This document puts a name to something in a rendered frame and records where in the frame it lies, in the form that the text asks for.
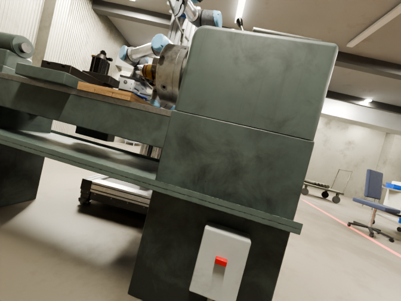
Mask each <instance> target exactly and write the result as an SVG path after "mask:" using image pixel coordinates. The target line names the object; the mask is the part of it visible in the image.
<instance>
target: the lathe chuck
mask: <svg viewBox="0 0 401 301"><path fill-rule="evenodd" d="M183 47H185V46H184V45H177V44H167V45H166V46H164V48H163V50H162V51H161V54H160V57H162V56H164V57H165V60H164V64H162V65H161V66H160V64H157V68H156V90H157V94H158V97H159V99H160V101H161V102H162V103H165V104H169V105H174V106H175V102H174V98H173V93H172V79H173V73H174V67H175V63H176V60H177V57H178V54H179V52H180V51H181V49H182V48H183ZM162 84H165V85H166V86H167V90H163V89H162V88H161V85H162Z"/></svg>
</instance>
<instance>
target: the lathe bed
mask: <svg viewBox="0 0 401 301"><path fill-rule="evenodd" d="M0 106H2V107H5V108H10V109H14V110H18V111H21V112H25V113H29V114H32V115H36V116H41V117H44V118H48V119H52V120H55V121H59V122H63V123H67V124H70V125H75V126H78V127H82V128H86V129H89V130H93V131H98V132H101V133H104V134H109V135H112V136H116V137H120V138H123V139H127V140H132V141H134V142H139V143H143V144H145V145H150V146H154V147H157V148H161V149H163V146H164V141H165V137H166V132H167V129H168V124H169V120H170V117H171V112H172V111H171V110H167V109H162V108H158V107H154V106H149V105H144V104H140V103H136V102H131V101H127V100H122V99H117V98H114V97H109V96H104V95H101V94H96V93H90V92H87V91H82V90H77V89H74V88H69V87H64V86H61V85H55V84H50V83H47V82H42V81H37V80H34V79H29V78H24V77H21V76H16V75H11V74H7V73H3V72H0Z"/></svg>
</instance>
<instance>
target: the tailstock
mask: <svg viewBox="0 0 401 301"><path fill-rule="evenodd" d="M33 54H34V47H33V45H32V43H31V42H30V41H29V40H28V39H27V38H26V37H24V36H21V35H16V34H12V33H5V32H0V72H3V73H7V74H11V75H16V76H21V75H18V74H16V73H15V70H16V65H17V62H19V63H24V64H27V65H32V61H31V60H29V59H28V58H31V57H32V56H33ZM21 77H23V76H21ZM24 78H25V77H24Z"/></svg>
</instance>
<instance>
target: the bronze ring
mask: <svg viewBox="0 0 401 301"><path fill-rule="evenodd" d="M151 67H152V64H144V65H143V68H142V74H143V76H144V77H145V78H148V79H151V80H153V81H154V79H155V78H156V74H155V73H152V72H151V71H150V69H151Z"/></svg>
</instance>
